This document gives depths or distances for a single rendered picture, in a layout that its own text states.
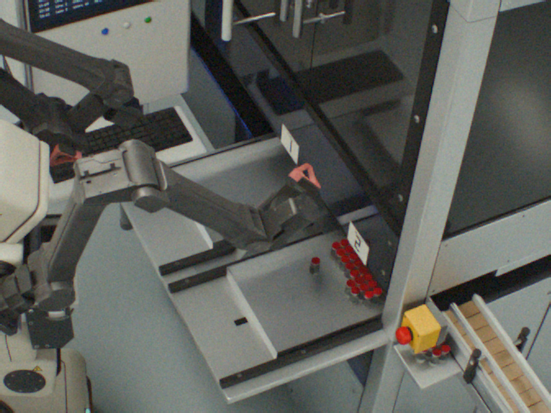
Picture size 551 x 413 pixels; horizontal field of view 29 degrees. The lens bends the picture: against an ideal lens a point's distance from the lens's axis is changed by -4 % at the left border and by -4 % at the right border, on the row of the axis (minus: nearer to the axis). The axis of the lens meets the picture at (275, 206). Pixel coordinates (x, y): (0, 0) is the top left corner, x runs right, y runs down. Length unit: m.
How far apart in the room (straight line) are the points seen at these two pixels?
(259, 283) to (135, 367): 1.00
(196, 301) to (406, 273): 0.51
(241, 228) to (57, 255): 0.35
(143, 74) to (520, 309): 1.18
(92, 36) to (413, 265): 1.07
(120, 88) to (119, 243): 1.54
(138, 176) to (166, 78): 1.26
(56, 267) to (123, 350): 1.51
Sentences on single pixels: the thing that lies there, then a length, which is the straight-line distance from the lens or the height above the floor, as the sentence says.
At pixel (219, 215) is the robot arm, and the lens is 1.97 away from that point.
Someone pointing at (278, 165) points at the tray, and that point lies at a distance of 2.79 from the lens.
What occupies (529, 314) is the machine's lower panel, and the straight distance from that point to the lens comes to 2.79.
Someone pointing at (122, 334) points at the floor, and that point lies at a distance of 3.53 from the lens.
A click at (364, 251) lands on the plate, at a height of 1.02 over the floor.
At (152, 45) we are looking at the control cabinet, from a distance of 2.92.
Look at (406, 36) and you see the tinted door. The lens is 2.02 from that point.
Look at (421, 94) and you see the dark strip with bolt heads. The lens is 2.01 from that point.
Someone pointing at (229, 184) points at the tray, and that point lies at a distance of 2.73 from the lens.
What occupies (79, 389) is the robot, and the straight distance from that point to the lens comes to 3.10.
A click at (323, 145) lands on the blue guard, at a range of 2.47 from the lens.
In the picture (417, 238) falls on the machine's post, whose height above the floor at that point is 1.24.
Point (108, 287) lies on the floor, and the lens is 3.64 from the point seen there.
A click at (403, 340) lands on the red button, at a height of 1.00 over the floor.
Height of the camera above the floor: 2.88
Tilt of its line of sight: 48 degrees down
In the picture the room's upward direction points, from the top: 5 degrees clockwise
